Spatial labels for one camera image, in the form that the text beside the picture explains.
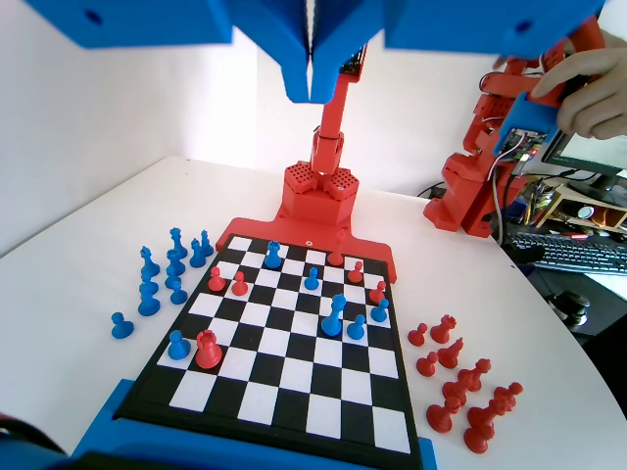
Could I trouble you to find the blue chess king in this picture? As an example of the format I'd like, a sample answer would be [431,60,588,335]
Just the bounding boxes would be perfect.
[320,293,348,338]

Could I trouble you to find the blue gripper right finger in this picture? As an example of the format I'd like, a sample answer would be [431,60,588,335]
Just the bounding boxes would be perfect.
[312,0,393,106]

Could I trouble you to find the red robot base plate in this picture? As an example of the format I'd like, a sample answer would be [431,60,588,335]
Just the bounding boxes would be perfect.
[215,214,396,286]

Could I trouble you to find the person's hand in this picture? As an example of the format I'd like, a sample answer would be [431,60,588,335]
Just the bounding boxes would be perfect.
[531,23,627,143]

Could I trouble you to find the red leader arm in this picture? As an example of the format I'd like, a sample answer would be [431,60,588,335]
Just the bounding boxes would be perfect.
[423,14,611,241]

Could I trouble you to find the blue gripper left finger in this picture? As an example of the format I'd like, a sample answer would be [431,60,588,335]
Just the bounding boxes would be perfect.
[229,0,314,105]

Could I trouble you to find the black keyboard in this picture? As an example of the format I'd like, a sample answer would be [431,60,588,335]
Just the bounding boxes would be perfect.
[504,229,627,278]

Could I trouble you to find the computer monitor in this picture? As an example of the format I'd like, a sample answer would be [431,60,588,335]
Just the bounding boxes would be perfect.
[541,129,627,200]

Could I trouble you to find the wooden desk organizer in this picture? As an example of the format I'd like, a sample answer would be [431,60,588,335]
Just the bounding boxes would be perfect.
[533,178,627,231]

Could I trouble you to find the black white chessboard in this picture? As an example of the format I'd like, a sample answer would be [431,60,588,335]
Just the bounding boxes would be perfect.
[115,233,422,464]

